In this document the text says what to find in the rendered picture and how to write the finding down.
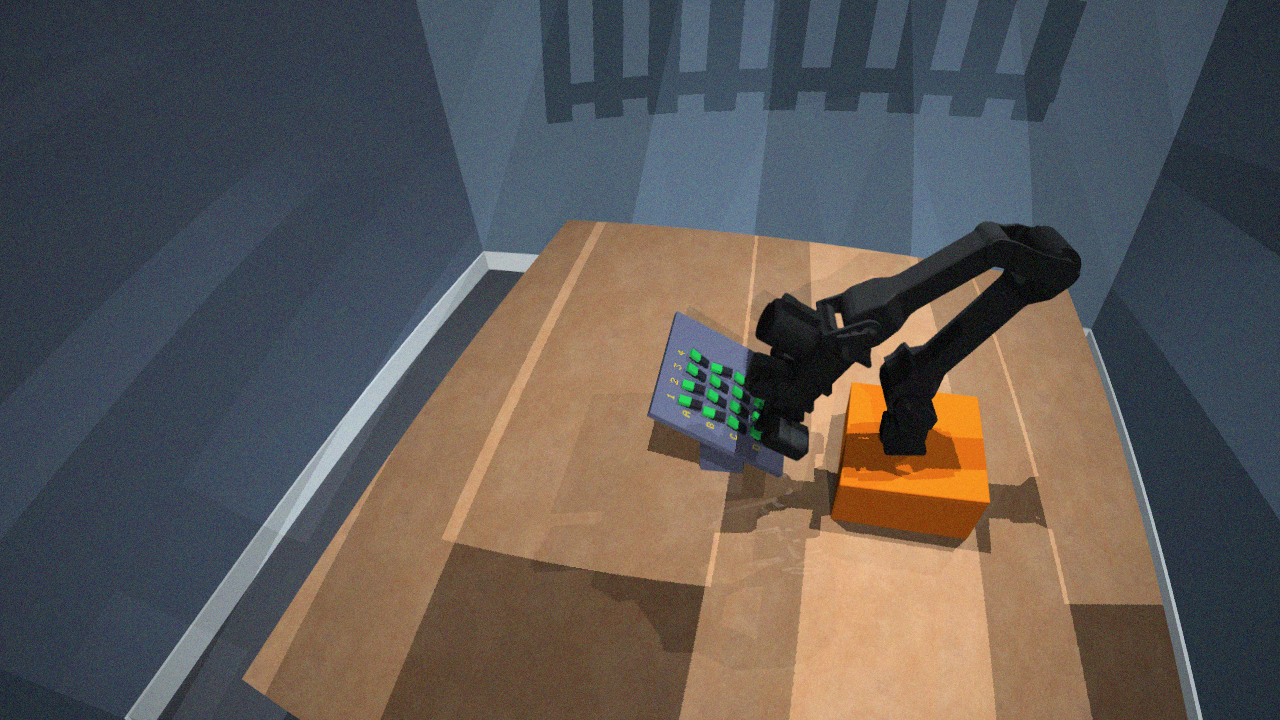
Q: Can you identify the dark grey switch panel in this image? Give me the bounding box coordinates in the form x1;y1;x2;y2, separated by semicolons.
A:
646;310;785;478

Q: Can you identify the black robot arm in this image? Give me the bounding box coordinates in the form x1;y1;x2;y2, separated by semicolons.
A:
742;222;1082;456

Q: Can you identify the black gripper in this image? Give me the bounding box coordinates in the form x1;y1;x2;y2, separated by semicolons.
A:
754;347;833;461

